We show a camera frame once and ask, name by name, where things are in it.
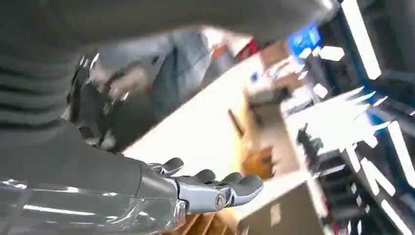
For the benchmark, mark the person's right hand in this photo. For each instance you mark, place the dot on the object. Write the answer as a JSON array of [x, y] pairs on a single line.
[[128, 82]]

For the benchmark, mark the wooden card box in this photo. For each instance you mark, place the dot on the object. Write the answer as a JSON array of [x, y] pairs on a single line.
[[204, 225]]

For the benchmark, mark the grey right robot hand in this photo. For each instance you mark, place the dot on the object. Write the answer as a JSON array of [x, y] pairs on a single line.
[[81, 155]]

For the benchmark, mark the white ceiling light bar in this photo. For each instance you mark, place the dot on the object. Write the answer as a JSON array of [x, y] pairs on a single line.
[[361, 39], [402, 155]]

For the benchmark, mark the person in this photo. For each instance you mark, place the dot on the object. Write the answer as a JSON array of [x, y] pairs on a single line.
[[223, 39]]

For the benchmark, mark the large wooden box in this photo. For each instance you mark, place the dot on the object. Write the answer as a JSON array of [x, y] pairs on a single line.
[[257, 152]]

